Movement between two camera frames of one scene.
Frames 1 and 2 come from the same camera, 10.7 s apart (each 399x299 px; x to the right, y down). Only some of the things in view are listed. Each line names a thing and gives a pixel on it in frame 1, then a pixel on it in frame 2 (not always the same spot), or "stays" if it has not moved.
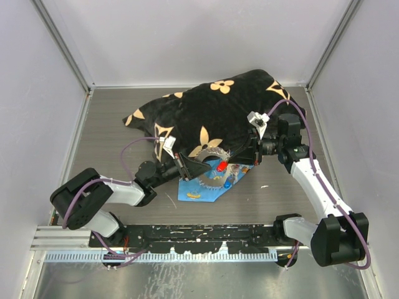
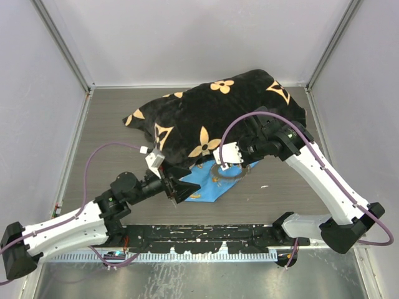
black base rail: x=202 y=238 stays
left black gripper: x=188 y=168 -> x=182 y=189
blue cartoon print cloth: x=191 y=190 stays
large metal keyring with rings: x=205 y=152 -> x=214 y=172
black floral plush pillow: x=209 y=116 stays
